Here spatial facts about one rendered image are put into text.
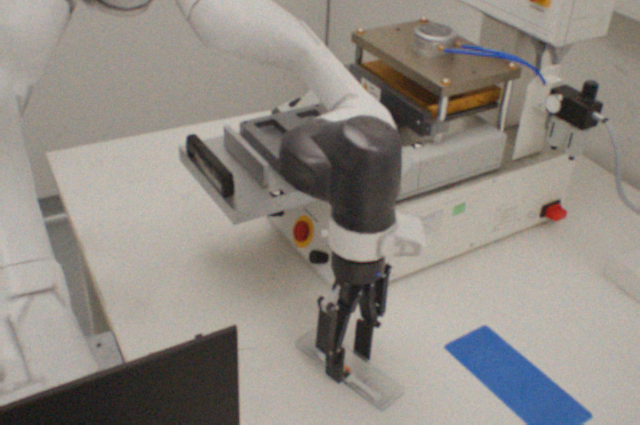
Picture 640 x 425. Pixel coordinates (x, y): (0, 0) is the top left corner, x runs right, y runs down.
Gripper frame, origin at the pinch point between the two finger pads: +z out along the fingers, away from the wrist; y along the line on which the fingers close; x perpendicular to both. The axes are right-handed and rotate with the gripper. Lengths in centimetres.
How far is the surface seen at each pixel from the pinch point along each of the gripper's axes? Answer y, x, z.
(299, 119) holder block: -20.3, -32.7, -19.8
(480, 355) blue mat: -18.6, 12.2, 4.5
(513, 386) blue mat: -16.9, 19.5, 4.5
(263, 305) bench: -0.9, -20.5, 4.7
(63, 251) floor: -23, -150, 80
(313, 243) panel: -16.0, -23.6, 0.8
